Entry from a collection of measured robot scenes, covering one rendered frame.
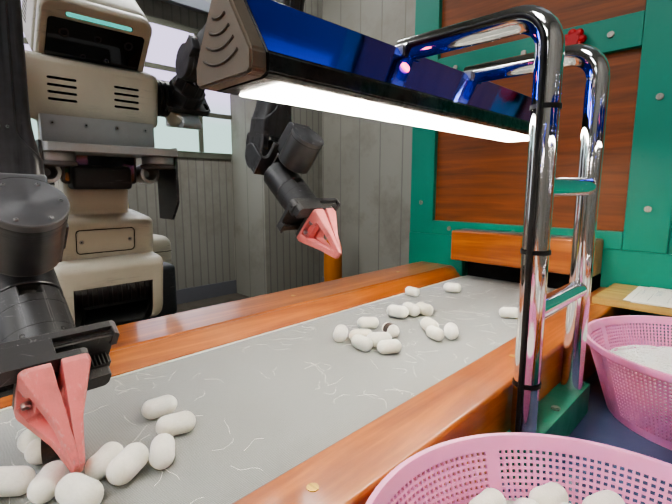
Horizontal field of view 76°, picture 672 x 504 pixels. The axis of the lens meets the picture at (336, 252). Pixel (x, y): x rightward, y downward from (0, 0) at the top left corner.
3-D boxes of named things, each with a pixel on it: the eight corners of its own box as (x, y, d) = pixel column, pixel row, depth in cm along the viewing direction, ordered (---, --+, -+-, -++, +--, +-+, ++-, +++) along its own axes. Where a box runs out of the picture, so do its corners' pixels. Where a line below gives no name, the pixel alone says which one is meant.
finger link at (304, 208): (359, 239, 68) (328, 199, 72) (326, 243, 63) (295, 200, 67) (339, 268, 72) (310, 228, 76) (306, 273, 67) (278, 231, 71)
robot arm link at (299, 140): (281, 160, 85) (242, 154, 79) (307, 110, 79) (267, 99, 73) (307, 201, 79) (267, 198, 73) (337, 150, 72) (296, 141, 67)
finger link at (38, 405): (155, 422, 33) (114, 324, 37) (44, 466, 28) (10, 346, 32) (137, 459, 37) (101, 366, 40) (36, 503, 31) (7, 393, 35)
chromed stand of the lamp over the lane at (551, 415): (372, 416, 54) (377, 38, 48) (453, 369, 68) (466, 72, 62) (525, 490, 41) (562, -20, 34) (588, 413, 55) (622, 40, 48)
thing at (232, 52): (194, 89, 36) (190, -4, 35) (509, 143, 80) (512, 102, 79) (249, 71, 30) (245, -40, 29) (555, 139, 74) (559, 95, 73)
